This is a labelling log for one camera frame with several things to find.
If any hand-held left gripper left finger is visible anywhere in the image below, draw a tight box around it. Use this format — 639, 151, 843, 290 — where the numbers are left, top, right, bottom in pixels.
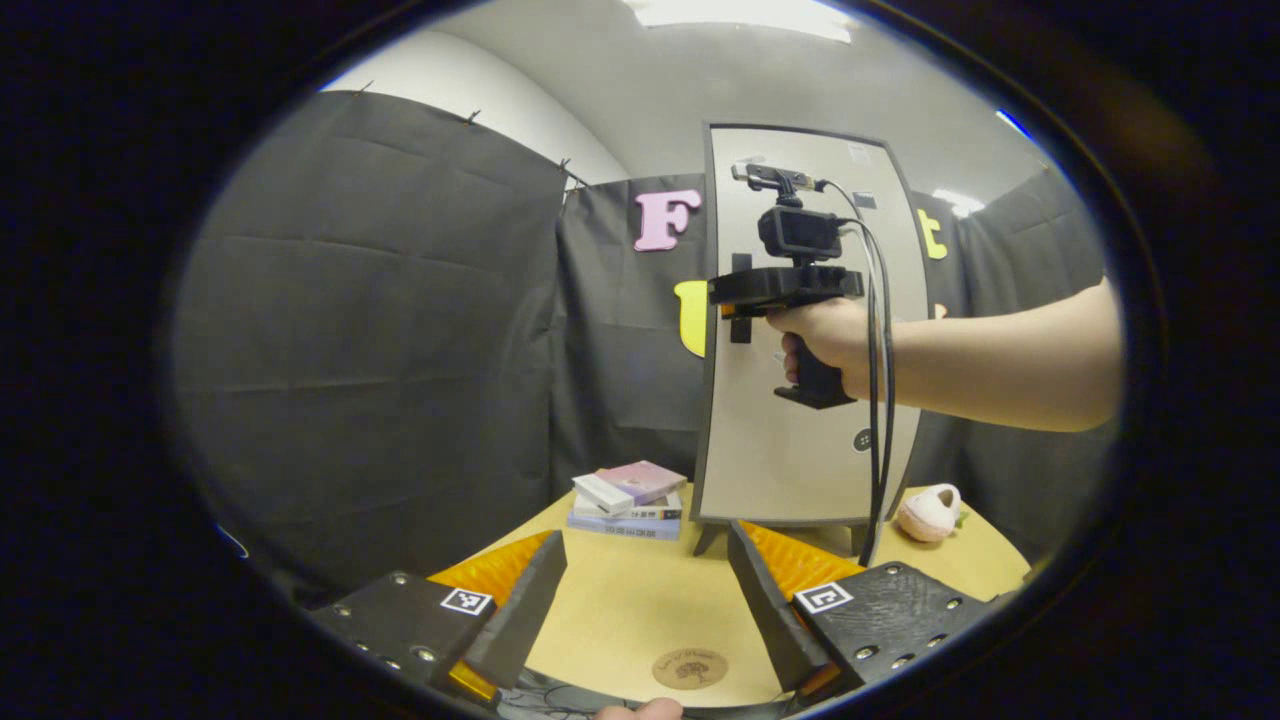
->
308, 528, 569, 706

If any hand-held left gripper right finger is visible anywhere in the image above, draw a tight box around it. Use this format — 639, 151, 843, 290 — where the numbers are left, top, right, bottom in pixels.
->
726, 520, 1001, 706

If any black door handle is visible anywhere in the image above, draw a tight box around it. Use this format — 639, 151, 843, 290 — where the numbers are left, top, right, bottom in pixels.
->
730, 253, 753, 344

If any dark grey cabinet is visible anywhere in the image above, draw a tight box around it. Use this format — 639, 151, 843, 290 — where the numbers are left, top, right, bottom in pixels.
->
688, 120, 933, 558

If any round wooden coaster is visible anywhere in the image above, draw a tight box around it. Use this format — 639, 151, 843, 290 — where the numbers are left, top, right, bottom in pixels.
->
652, 647, 730, 691

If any grey cabinet door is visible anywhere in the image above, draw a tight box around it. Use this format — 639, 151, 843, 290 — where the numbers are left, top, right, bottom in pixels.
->
690, 122, 931, 528

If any small white box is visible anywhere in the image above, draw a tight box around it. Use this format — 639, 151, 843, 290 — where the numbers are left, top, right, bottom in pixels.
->
572, 473, 635, 516

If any white spine book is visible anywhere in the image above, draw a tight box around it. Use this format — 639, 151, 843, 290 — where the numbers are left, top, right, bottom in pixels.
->
572, 490, 684, 523

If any pink book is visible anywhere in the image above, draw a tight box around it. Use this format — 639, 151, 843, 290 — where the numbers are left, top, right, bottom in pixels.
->
597, 460, 689, 506

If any pink plush toy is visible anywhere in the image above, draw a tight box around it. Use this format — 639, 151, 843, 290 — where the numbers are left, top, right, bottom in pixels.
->
895, 483, 966, 544

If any large ceiling light panel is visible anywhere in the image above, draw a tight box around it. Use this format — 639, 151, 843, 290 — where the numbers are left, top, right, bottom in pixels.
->
620, 0, 856, 43

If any black backdrop cloth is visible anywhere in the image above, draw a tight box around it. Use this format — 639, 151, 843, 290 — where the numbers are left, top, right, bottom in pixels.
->
170, 90, 1116, 611

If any black cable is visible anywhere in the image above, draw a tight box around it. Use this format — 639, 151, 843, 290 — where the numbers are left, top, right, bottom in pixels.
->
812, 178, 898, 569
840, 218, 887, 561

